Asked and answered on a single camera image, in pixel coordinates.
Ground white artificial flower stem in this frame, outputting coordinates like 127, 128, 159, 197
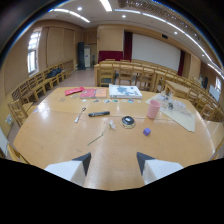
87, 119, 117, 147

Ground beige cloth mat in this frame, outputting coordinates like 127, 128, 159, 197
145, 92, 197, 133

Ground pink cup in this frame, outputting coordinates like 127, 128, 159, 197
146, 99, 162, 120

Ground black marker pen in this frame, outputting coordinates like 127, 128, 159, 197
87, 110, 111, 118

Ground clear plastic items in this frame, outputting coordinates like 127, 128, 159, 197
156, 92, 187, 113

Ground wooden chair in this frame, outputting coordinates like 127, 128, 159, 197
117, 64, 135, 86
7, 98, 34, 128
98, 63, 116, 88

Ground red book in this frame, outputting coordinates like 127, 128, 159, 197
79, 88, 97, 100

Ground orange book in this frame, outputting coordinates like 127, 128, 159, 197
94, 87, 108, 99

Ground white blue book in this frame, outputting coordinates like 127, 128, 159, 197
108, 83, 143, 100

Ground dark bag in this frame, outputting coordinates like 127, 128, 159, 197
45, 67, 64, 80

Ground black tall speaker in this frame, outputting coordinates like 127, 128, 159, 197
77, 41, 86, 71

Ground white air conditioner unit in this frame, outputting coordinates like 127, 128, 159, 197
83, 44, 92, 69

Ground white projection screen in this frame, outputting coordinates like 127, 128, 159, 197
131, 32, 182, 72

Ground window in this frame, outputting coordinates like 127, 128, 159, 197
26, 30, 42, 76

